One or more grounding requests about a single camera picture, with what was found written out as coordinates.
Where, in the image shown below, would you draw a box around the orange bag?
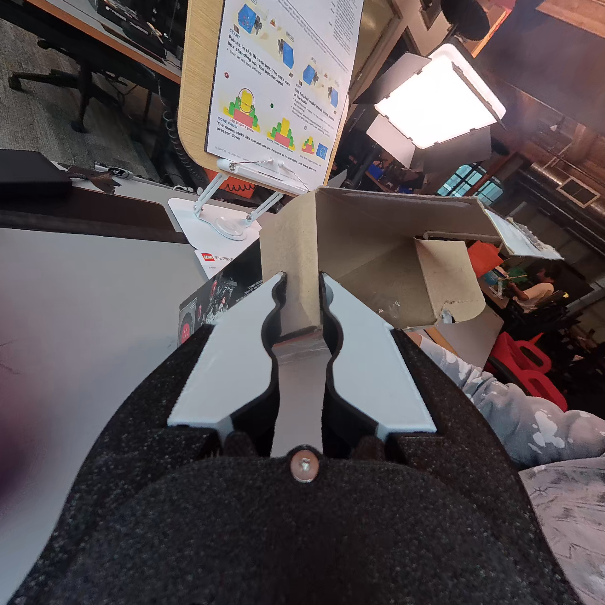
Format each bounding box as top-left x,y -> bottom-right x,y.
468,240 -> 504,279

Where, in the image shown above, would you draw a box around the red plastic chair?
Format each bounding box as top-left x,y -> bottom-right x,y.
489,331 -> 568,412

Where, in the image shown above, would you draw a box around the black coiled cable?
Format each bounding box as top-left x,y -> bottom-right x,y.
163,106 -> 197,176

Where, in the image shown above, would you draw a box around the white air vent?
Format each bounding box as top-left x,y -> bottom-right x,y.
557,176 -> 601,208

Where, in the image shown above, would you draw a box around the orange bin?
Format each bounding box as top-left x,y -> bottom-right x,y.
205,170 -> 258,199

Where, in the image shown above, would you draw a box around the printed instruction sheet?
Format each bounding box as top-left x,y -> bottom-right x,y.
204,0 -> 365,187

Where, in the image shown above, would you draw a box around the studio light panel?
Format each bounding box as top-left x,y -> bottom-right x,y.
352,43 -> 507,173

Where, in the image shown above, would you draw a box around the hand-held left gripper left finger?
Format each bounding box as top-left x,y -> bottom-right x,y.
167,271 -> 288,444

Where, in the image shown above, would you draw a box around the black desk divider strip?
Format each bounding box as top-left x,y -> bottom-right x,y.
0,189 -> 190,244

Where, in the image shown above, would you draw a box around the clear plastic bag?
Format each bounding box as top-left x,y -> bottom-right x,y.
373,302 -> 413,328

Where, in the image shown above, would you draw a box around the instruction sheet on wooden stand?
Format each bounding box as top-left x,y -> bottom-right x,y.
168,0 -> 395,243

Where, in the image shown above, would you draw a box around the white instruction booklet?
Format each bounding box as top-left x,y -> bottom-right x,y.
195,248 -> 246,279

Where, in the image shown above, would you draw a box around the dark brown cloth scrap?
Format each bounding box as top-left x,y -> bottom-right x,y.
66,163 -> 133,194

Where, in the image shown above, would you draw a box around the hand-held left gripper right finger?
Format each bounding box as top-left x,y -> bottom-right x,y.
320,272 -> 437,446

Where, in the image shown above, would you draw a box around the paned window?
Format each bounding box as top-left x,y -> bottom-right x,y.
437,163 -> 502,206

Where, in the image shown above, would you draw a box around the cardboard toy set box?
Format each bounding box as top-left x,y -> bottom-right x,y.
179,186 -> 564,369

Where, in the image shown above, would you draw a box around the white desk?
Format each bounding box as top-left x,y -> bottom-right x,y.
0,180 -> 327,605

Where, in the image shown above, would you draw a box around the black flat box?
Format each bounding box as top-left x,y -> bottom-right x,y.
0,149 -> 72,199

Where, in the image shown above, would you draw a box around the black round fixture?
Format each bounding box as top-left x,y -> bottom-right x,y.
442,0 -> 490,41

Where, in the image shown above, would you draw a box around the person's right forearm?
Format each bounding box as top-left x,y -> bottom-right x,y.
406,331 -> 605,469

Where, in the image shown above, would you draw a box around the person's patterned grey clothing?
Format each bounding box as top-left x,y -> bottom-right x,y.
520,456 -> 605,605

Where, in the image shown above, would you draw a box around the wooden edged table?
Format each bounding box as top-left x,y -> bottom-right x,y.
28,0 -> 183,134

